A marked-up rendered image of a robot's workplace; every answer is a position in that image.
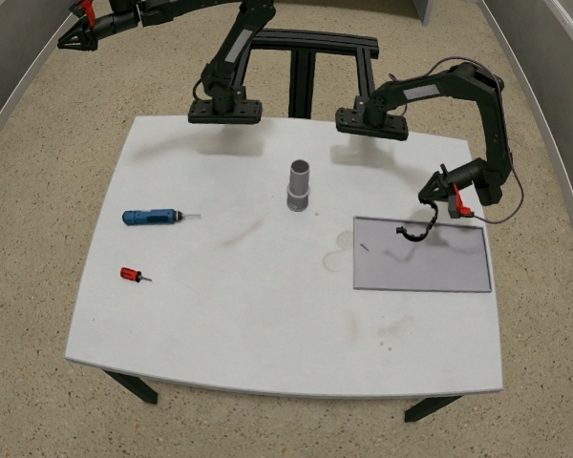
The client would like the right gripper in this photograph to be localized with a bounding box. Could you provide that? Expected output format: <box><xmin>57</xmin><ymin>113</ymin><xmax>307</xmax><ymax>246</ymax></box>
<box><xmin>57</xmin><ymin>0</ymin><xmax>117</xmax><ymax>52</ymax></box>

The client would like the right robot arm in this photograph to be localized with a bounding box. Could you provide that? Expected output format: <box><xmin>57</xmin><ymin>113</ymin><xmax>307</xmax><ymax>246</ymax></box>
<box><xmin>109</xmin><ymin>0</ymin><xmax>276</xmax><ymax>118</ymax></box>

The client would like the blue electric screwdriver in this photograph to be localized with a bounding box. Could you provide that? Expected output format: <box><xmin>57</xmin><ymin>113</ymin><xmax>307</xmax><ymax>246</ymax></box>
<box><xmin>122</xmin><ymin>209</ymin><xmax>201</xmax><ymax>224</ymax></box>

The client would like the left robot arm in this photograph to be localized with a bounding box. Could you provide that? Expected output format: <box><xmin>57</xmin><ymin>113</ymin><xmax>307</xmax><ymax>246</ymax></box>
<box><xmin>338</xmin><ymin>61</ymin><xmax>512</xmax><ymax>206</ymax></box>

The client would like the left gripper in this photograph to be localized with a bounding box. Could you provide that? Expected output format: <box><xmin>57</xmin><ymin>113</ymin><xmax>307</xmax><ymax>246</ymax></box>
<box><xmin>418</xmin><ymin>163</ymin><xmax>473</xmax><ymax>218</ymax></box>

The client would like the red screwdriver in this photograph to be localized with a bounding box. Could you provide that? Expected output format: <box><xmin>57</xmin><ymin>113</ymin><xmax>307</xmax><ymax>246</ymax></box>
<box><xmin>120</xmin><ymin>267</ymin><xmax>152</xmax><ymax>282</ymax></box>

